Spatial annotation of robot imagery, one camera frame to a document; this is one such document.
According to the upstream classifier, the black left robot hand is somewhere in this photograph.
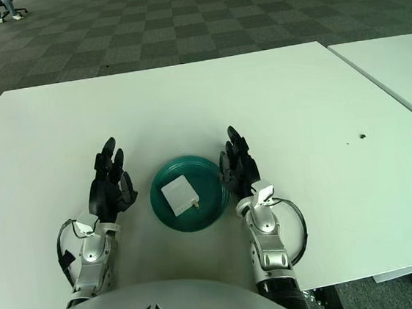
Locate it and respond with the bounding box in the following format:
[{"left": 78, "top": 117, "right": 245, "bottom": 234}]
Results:
[{"left": 81, "top": 134, "right": 142, "bottom": 227}]

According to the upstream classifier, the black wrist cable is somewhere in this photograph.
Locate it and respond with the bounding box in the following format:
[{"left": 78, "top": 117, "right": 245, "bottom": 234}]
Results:
[
  {"left": 273, "top": 195, "right": 312, "bottom": 266},
  {"left": 53, "top": 218, "right": 86, "bottom": 285}
]

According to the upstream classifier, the white charger plug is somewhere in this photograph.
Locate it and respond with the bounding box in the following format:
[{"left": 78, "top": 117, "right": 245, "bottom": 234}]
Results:
[{"left": 159, "top": 174, "right": 202, "bottom": 219}]

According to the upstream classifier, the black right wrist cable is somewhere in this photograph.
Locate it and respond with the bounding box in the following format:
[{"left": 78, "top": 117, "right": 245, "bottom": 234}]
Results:
[{"left": 273, "top": 195, "right": 312, "bottom": 266}]

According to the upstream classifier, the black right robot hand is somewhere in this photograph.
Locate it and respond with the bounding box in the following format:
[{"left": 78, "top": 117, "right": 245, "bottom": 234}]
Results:
[{"left": 213, "top": 122, "right": 263, "bottom": 202}]

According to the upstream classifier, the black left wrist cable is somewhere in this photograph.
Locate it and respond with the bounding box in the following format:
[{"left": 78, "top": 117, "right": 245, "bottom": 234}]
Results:
[{"left": 53, "top": 218, "right": 86, "bottom": 285}]

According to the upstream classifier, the seated person in jeans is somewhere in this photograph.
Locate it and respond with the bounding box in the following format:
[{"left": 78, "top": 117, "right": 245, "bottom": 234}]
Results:
[{"left": 0, "top": 0, "right": 29, "bottom": 24}]

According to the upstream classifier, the white neighbouring table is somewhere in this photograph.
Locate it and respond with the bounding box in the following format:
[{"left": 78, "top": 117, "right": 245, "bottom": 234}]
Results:
[{"left": 326, "top": 32, "right": 412, "bottom": 145}]

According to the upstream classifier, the dark green round plate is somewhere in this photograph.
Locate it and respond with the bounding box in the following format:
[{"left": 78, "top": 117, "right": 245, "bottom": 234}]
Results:
[{"left": 145, "top": 151, "right": 235, "bottom": 238}]

